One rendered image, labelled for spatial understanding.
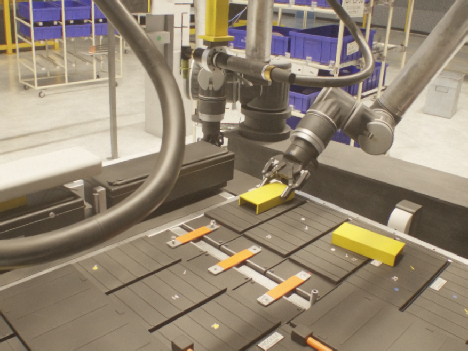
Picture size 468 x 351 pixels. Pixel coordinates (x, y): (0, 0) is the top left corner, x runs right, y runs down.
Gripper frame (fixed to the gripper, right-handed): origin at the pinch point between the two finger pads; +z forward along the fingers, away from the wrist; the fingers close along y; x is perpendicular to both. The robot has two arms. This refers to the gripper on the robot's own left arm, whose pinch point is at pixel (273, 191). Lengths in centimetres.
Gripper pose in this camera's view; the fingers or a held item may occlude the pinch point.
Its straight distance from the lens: 135.9
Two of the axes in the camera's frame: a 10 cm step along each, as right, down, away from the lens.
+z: -5.7, 7.8, -2.6
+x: 4.1, 5.5, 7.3
